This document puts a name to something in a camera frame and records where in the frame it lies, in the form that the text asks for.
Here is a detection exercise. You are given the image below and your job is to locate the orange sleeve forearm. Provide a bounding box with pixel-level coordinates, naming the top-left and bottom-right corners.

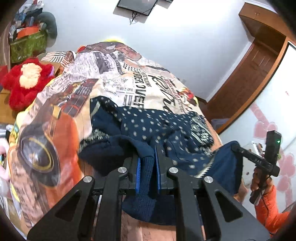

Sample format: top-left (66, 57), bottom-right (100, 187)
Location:
top-left (255, 185), bottom-right (290, 233)

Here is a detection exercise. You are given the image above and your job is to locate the orange box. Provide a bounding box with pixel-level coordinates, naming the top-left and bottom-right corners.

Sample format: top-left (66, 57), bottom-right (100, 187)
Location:
top-left (17, 26), bottom-right (39, 39)

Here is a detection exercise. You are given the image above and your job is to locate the red plush toy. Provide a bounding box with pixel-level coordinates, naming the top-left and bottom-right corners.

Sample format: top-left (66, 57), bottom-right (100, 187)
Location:
top-left (1, 58), bottom-right (54, 112)

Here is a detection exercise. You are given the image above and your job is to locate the yellow pillow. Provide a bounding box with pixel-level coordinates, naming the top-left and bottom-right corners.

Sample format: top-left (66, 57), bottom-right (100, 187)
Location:
top-left (103, 38), bottom-right (125, 43)

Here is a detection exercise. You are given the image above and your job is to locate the green storage box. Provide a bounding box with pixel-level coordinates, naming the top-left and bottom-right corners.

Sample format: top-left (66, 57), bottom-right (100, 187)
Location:
top-left (10, 32), bottom-right (47, 64)

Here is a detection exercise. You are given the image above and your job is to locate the newspaper print bed cover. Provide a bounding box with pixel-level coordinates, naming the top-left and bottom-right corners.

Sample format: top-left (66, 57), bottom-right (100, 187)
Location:
top-left (7, 41), bottom-right (223, 241)

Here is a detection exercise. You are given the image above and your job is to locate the right hand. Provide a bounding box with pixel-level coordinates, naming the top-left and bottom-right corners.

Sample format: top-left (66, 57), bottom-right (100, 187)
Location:
top-left (250, 167), bottom-right (273, 194)

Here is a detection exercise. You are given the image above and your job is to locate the grey plush toy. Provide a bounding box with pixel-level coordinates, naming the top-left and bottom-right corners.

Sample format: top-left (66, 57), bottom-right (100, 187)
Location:
top-left (37, 11), bottom-right (58, 39)

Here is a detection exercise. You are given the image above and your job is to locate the wall mounted black television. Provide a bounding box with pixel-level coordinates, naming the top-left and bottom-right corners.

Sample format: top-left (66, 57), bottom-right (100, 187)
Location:
top-left (117, 0), bottom-right (158, 16)

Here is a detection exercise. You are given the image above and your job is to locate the wooden wardrobe frame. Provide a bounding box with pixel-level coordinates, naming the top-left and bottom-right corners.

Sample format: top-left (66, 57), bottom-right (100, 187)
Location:
top-left (206, 1), bottom-right (295, 133)

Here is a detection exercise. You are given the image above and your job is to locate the navy patterned knit sweater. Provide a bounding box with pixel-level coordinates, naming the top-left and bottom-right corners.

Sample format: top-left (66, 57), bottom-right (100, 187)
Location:
top-left (79, 96), bottom-right (242, 225)

